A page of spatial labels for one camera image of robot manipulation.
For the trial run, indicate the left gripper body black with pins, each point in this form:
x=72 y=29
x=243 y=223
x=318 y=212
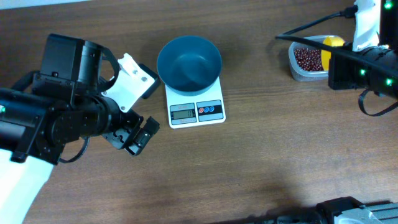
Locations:
x=135 y=125

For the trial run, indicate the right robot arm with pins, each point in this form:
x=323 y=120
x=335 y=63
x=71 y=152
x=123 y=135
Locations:
x=370 y=60

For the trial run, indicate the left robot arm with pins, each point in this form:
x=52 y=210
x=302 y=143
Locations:
x=81 y=91

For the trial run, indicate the white digital kitchen scale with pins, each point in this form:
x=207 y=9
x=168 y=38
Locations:
x=190 y=111

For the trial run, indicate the blue plastic bowl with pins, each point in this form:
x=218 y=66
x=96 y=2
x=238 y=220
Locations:
x=189 y=65

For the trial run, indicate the red beans pile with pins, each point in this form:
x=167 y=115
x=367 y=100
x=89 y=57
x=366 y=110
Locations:
x=309 y=59

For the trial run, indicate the clear plastic bean container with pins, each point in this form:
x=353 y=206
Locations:
x=297 y=72

